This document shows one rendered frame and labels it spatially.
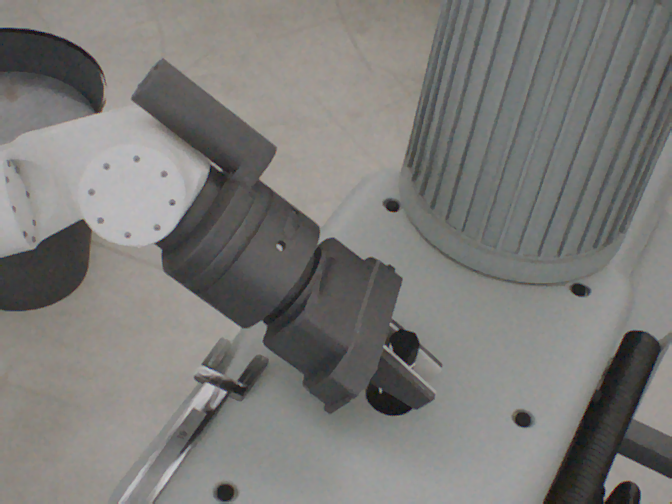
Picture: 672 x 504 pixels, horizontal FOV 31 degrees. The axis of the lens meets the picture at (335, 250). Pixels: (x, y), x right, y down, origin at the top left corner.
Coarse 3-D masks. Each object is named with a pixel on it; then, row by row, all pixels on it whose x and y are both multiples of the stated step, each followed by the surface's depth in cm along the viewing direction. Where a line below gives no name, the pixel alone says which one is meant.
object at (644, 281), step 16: (656, 224) 157; (656, 240) 155; (656, 256) 153; (640, 272) 150; (656, 272) 151; (640, 288) 148; (656, 288) 149; (640, 304) 147; (656, 304) 147; (640, 320) 145; (656, 320) 145; (656, 336) 143; (656, 368) 151; (640, 400) 151
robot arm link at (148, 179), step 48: (144, 96) 77; (192, 96) 78; (96, 144) 77; (144, 144) 74; (192, 144) 79; (240, 144) 79; (96, 192) 74; (144, 192) 74; (192, 192) 78; (240, 192) 79; (144, 240) 75; (192, 240) 78; (240, 240) 78; (192, 288) 81
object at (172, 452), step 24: (216, 360) 88; (264, 360) 89; (216, 384) 87; (240, 384) 87; (192, 408) 85; (216, 408) 86; (192, 432) 84; (168, 456) 82; (144, 480) 81; (168, 480) 81
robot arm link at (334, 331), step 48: (288, 240) 80; (336, 240) 85; (240, 288) 79; (288, 288) 80; (336, 288) 83; (384, 288) 86; (288, 336) 81; (336, 336) 81; (384, 336) 83; (336, 384) 81
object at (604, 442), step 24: (624, 336) 110; (648, 336) 109; (624, 360) 107; (648, 360) 107; (624, 384) 104; (600, 408) 103; (624, 408) 103; (600, 432) 101; (624, 432) 102; (576, 456) 99; (600, 456) 99; (576, 480) 97; (600, 480) 98
